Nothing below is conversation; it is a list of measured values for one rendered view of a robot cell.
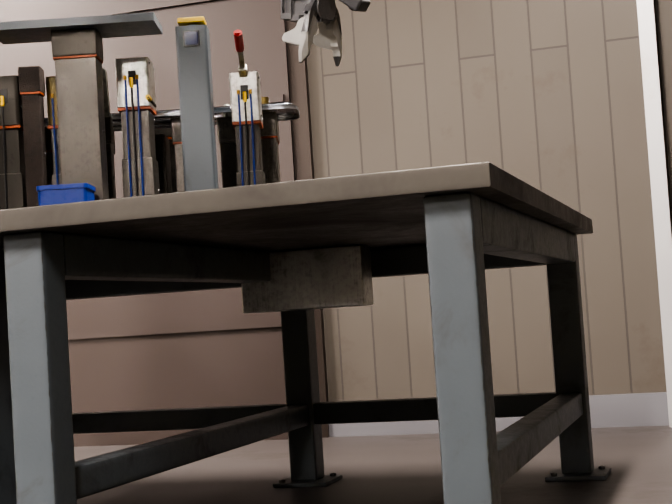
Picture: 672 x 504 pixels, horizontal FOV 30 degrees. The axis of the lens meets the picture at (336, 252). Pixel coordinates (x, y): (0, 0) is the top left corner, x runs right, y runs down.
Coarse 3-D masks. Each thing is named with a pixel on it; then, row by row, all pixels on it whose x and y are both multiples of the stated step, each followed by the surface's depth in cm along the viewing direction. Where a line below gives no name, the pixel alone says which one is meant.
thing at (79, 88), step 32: (64, 32) 278; (96, 32) 279; (64, 64) 278; (96, 64) 278; (64, 96) 278; (96, 96) 278; (64, 128) 277; (96, 128) 277; (64, 160) 277; (96, 160) 277; (96, 192) 276
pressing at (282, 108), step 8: (264, 104) 305; (272, 104) 305; (280, 104) 305; (288, 104) 306; (160, 112) 305; (168, 112) 305; (176, 112) 305; (216, 112) 305; (224, 112) 312; (280, 112) 317; (288, 112) 318; (296, 112) 317; (120, 120) 313; (160, 120) 316; (168, 120) 319; (216, 120) 322; (280, 120) 324; (120, 128) 324; (160, 128) 324
